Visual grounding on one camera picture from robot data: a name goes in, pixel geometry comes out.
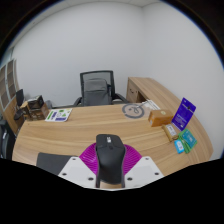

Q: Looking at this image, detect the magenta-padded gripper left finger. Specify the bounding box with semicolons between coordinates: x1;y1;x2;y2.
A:
58;142;101;190

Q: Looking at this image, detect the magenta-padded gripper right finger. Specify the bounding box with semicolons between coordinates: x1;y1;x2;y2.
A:
121;143;165;190

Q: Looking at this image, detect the dark grey computer mouse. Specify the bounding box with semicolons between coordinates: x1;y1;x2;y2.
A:
94;133;128;186

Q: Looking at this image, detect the dark grey mouse pad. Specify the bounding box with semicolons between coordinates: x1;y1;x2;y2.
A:
35;152;76;176

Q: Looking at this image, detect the small blue packet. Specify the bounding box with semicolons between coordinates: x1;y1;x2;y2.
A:
173;138;186;155

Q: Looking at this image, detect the small brown labelled box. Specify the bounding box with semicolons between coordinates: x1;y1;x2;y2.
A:
161;123;180;143

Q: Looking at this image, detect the green packet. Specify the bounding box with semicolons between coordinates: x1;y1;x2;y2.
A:
178;128;198;155

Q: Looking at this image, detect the orange-brown cardboard box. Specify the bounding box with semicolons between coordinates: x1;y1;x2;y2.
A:
147;109;175;128

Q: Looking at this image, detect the white green purple leaflet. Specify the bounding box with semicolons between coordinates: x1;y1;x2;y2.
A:
44;107;74;123

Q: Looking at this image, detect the white paper sheet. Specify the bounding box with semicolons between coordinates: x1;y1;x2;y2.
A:
141;99;162;112

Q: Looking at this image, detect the purple card package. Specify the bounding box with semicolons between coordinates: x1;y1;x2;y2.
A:
171;97;197;132

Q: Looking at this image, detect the stack of brown cartons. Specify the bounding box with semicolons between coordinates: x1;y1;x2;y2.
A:
19;94;50;122

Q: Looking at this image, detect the grey backpack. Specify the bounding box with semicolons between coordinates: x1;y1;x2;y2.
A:
83;77;113;106

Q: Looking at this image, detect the wooden side desk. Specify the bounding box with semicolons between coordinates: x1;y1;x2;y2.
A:
125;76;183;111

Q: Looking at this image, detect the black visitor chair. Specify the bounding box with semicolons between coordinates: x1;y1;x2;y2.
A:
13;88;26;121

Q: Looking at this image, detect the black mesh office chair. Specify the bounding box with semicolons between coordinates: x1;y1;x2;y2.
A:
72;70;130;108

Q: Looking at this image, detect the wooden shelf unit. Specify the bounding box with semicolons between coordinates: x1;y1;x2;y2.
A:
0;58;19;111

